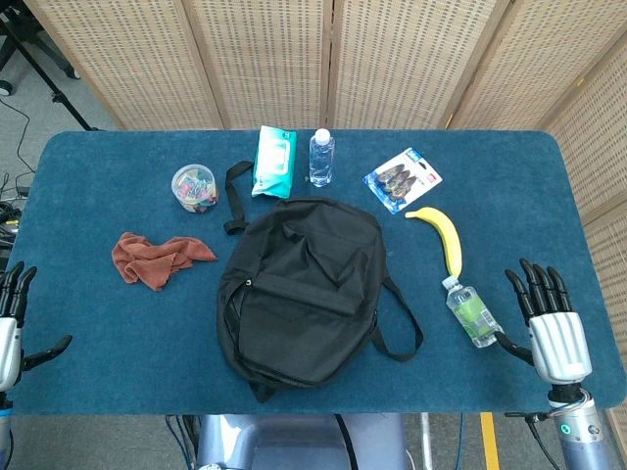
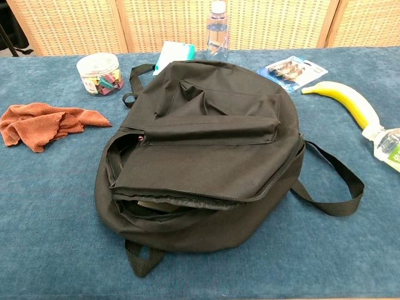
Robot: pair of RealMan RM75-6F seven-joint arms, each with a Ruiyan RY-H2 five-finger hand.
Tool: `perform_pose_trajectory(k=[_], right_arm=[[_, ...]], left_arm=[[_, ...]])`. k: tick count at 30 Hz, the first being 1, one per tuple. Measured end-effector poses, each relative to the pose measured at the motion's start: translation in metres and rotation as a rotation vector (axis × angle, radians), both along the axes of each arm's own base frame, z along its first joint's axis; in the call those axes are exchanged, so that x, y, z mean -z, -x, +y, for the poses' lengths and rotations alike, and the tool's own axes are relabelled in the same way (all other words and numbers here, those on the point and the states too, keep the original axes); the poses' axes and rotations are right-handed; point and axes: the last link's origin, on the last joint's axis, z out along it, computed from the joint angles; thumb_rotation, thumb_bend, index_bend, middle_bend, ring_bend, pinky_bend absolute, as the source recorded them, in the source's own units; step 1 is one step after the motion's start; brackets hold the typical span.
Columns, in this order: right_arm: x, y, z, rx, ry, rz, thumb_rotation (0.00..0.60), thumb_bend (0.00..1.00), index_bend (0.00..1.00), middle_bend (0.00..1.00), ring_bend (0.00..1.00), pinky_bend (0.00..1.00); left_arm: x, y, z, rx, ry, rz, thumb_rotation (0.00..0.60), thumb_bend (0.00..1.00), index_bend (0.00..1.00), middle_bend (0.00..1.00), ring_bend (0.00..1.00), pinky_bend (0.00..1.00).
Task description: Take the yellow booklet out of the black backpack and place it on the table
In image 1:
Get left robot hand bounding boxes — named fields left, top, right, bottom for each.
left=0, top=260, right=73, bottom=393

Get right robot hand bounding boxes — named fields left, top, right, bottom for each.
left=493, top=258, right=594, bottom=388

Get black backpack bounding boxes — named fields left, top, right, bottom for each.
left=217, top=160, right=424, bottom=403

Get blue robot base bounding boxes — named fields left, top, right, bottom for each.
left=195, top=413, right=410, bottom=470

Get blue table mat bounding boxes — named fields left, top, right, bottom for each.
left=9, top=129, right=613, bottom=416

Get green label drink bottle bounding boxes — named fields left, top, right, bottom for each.
left=441, top=274, right=505, bottom=350

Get yellow banana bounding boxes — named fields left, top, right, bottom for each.
left=404, top=206, right=463, bottom=275

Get brown cloth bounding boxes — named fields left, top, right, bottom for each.
left=111, top=231, right=218, bottom=293

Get blue blister card pack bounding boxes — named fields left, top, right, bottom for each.
left=362, top=147, right=444, bottom=216

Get clear jar of clips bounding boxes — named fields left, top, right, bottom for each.
left=170, top=164, right=221, bottom=215

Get black tripod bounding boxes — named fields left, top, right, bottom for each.
left=0, top=0, right=102, bottom=132

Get clear water bottle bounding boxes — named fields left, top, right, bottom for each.
left=308, top=127, right=336, bottom=189

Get teal wet wipes pack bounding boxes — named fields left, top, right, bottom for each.
left=250, top=124, right=299, bottom=200

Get floor cable bundle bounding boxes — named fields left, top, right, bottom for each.
left=0, top=170, right=25, bottom=246

